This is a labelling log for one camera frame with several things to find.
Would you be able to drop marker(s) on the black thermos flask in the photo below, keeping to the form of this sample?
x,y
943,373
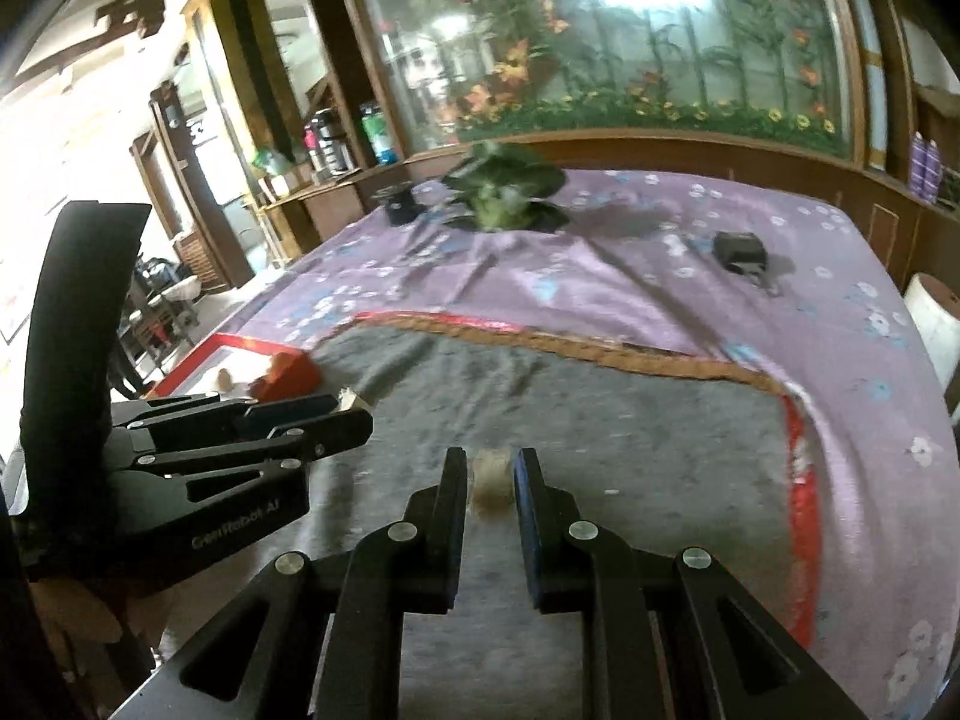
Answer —
x,y
330,142

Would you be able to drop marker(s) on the white paper roll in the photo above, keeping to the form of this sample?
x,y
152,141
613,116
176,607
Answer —
x,y
934,330

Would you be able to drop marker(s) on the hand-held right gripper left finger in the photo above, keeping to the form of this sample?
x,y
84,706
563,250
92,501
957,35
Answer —
x,y
454,510

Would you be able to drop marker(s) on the beige rectangular block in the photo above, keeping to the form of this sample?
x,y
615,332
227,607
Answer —
x,y
346,396

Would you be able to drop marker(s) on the silver key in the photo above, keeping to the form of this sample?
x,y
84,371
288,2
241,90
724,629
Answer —
x,y
765,281

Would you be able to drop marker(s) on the purple floral blanket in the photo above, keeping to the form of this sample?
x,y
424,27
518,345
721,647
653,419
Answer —
x,y
637,277

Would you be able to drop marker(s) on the small black cylindrical device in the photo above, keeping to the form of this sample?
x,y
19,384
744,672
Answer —
x,y
397,206

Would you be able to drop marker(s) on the orange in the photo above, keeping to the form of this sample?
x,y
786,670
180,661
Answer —
x,y
276,367

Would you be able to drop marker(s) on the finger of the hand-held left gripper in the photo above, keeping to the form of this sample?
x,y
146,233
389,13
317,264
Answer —
x,y
225,412
300,442

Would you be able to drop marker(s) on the wooden side cabinet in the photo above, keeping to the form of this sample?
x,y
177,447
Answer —
x,y
330,217

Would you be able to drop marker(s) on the red cardboard box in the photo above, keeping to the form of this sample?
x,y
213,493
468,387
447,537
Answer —
x,y
292,382

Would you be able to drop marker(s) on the dark wooden wall ornament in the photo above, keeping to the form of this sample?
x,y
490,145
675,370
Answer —
x,y
120,22

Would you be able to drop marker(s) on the green plastic bag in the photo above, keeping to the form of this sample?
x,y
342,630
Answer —
x,y
270,161

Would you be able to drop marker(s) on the red drinking bottle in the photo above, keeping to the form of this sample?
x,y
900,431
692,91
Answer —
x,y
310,146

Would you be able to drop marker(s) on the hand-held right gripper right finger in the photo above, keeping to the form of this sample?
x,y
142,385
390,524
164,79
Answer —
x,y
529,517

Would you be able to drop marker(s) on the wooden headboard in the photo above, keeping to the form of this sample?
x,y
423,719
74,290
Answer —
x,y
750,165

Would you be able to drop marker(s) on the beige round block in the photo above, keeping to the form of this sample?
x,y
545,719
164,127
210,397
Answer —
x,y
491,484

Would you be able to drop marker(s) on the floral mural glass panel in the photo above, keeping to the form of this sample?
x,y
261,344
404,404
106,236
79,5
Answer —
x,y
637,52

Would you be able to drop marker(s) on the narrow glass side panel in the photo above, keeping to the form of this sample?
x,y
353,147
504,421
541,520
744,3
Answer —
x,y
870,67

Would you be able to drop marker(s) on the wooden door frame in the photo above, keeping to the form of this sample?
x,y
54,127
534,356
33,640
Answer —
x,y
202,187

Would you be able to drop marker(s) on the grey mat with red border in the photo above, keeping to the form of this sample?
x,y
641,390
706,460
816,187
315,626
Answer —
x,y
600,435

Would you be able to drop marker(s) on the person's left hand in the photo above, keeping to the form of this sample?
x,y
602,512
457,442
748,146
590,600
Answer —
x,y
75,615

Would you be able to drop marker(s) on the leafy green vegetable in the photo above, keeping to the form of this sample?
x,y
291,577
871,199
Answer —
x,y
502,180

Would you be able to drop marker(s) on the brown kiwi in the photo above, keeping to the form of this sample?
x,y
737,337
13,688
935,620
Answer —
x,y
223,377

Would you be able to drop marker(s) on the green plastic bottle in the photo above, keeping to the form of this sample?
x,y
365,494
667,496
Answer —
x,y
379,139

